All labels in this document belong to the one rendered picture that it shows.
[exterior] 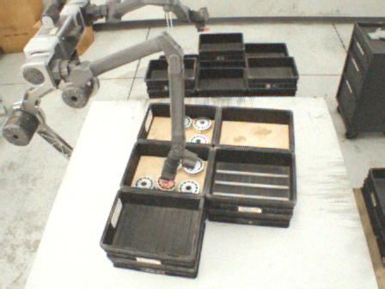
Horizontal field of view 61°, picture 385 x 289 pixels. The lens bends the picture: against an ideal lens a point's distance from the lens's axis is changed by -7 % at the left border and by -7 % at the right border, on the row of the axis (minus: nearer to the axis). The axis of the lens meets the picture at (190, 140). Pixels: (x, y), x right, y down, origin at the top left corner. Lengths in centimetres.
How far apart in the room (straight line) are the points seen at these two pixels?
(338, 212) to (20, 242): 220
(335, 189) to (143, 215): 99
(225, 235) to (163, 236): 31
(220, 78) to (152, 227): 176
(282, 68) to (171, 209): 177
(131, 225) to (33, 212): 147
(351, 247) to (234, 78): 182
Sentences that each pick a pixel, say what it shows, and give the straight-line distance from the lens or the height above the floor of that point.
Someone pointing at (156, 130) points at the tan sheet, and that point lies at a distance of 196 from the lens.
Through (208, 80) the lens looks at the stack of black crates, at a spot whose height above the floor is 38.
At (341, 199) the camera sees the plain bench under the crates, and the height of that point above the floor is 70.
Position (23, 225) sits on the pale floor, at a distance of 293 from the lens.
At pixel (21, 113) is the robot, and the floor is 97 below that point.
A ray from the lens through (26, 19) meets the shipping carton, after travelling 477.
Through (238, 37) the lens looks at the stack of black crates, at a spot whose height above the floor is 55.
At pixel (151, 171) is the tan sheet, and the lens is 177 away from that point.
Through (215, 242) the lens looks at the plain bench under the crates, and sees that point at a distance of 167.
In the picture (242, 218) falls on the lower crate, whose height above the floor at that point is 76.
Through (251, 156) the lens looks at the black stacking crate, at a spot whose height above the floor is 88.
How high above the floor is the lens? 219
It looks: 46 degrees down
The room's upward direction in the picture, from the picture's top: 7 degrees counter-clockwise
